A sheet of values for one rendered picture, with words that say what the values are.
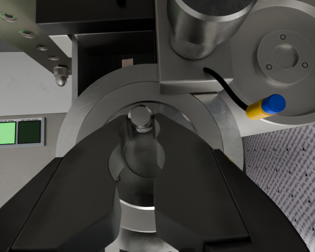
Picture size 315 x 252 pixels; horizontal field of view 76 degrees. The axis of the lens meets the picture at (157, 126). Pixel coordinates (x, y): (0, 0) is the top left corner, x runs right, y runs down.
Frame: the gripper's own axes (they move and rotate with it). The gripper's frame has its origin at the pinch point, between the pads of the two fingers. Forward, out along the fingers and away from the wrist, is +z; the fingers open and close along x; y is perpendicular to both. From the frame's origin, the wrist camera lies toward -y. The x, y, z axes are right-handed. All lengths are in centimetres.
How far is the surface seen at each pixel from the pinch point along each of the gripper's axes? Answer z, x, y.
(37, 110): 196, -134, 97
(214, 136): 1.9, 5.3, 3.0
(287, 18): 9.3, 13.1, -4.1
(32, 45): 31.8, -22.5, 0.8
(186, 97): 3.9, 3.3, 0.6
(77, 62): 7.1, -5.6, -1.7
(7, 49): 235, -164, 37
